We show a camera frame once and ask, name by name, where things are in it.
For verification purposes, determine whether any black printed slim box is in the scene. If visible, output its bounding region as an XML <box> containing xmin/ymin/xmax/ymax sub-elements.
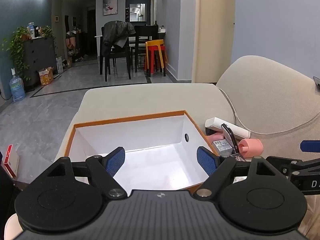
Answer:
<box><xmin>221</xmin><ymin>123</ymin><xmax>238</xmax><ymax>153</ymax></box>

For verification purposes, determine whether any beige sofa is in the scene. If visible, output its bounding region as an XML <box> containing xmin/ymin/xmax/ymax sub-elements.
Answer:
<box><xmin>54</xmin><ymin>55</ymin><xmax>320</xmax><ymax>240</ymax></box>

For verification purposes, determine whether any orange cardboard box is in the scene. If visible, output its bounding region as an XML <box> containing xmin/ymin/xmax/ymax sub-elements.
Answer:
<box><xmin>64</xmin><ymin>110</ymin><xmax>222</xmax><ymax>198</ymax></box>

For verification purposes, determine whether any black dining chair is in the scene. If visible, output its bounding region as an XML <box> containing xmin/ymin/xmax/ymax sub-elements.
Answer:
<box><xmin>99</xmin><ymin>25</ymin><xmax>132</xmax><ymax>82</ymax></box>
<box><xmin>134</xmin><ymin>25</ymin><xmax>160</xmax><ymax>73</ymax></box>

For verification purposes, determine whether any pink cone-cap bottle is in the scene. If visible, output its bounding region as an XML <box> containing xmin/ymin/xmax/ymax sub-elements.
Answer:
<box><xmin>237</xmin><ymin>138</ymin><xmax>264</xmax><ymax>158</ymax></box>

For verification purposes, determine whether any red stool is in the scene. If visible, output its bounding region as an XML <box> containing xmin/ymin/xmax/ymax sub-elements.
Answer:
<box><xmin>144</xmin><ymin>45</ymin><xmax>166</xmax><ymax>72</ymax></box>

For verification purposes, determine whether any dining table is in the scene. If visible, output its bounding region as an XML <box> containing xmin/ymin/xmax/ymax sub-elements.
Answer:
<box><xmin>94</xmin><ymin>31</ymin><xmax>167</xmax><ymax>57</ymax></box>

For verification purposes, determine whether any grey jacket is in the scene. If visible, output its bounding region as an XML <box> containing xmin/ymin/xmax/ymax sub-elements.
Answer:
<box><xmin>102</xmin><ymin>20</ymin><xmax>136</xmax><ymax>49</ymax></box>

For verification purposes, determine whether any green trailing plant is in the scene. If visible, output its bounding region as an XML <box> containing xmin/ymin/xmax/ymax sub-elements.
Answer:
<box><xmin>1</xmin><ymin>26</ymin><xmax>32</xmax><ymax>81</ymax></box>

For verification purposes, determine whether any clear plastic case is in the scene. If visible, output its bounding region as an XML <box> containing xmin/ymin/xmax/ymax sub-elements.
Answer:
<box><xmin>212</xmin><ymin>140</ymin><xmax>237</xmax><ymax>153</ymax></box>

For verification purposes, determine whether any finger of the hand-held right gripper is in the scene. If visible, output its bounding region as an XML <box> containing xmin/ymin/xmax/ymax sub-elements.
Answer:
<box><xmin>301</xmin><ymin>140</ymin><xmax>320</xmax><ymax>153</ymax></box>
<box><xmin>265</xmin><ymin>156</ymin><xmax>304</xmax><ymax>170</ymax></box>

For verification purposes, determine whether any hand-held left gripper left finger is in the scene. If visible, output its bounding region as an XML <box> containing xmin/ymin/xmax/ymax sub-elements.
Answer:
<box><xmin>47</xmin><ymin>147</ymin><xmax>127</xmax><ymax>198</ymax></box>

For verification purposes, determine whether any open cardboard box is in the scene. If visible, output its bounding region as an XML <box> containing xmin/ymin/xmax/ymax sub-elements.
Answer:
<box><xmin>38</xmin><ymin>66</ymin><xmax>54</xmax><ymax>86</ymax></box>

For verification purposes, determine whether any white box on floor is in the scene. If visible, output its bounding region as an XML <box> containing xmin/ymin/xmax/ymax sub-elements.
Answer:
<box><xmin>55</xmin><ymin>56</ymin><xmax>64</xmax><ymax>74</ymax></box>

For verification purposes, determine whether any wall mirror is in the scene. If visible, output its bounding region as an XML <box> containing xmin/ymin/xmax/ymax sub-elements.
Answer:
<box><xmin>129</xmin><ymin>3</ymin><xmax>146</xmax><ymax>22</ymax></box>

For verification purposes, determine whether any blue water jug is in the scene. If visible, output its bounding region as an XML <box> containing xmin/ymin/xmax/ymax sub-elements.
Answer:
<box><xmin>9</xmin><ymin>74</ymin><xmax>26</xmax><ymax>103</ymax></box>

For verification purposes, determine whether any floral wall picture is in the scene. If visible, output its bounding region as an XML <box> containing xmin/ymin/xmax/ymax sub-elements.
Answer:
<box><xmin>103</xmin><ymin>0</ymin><xmax>118</xmax><ymax>16</ymax></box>

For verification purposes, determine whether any dark grey cabinet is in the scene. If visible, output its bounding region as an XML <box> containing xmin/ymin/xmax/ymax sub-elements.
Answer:
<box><xmin>23</xmin><ymin>37</ymin><xmax>57</xmax><ymax>91</ymax></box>

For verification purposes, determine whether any red flat box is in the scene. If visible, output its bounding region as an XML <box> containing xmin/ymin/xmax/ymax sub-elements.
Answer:
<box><xmin>1</xmin><ymin>144</ymin><xmax>20</xmax><ymax>178</ymax></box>

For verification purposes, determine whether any white tube bottle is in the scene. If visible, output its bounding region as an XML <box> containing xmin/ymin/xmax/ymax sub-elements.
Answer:
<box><xmin>205</xmin><ymin>117</ymin><xmax>251</xmax><ymax>139</ymax></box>

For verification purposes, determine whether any small green potted plant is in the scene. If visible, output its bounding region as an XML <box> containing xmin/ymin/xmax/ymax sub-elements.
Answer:
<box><xmin>41</xmin><ymin>26</ymin><xmax>55</xmax><ymax>40</ymax></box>

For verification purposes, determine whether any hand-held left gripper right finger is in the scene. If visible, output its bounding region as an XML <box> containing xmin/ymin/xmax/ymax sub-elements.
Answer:
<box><xmin>196</xmin><ymin>146</ymin><xmax>278</xmax><ymax>198</ymax></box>

